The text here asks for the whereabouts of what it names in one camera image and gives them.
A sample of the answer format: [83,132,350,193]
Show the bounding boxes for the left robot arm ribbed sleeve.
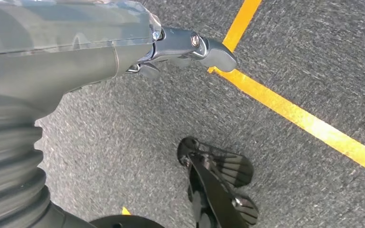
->
[0,94,98,228]

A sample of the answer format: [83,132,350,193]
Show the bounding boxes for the yellow floor tape square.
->
[207,0,365,180]

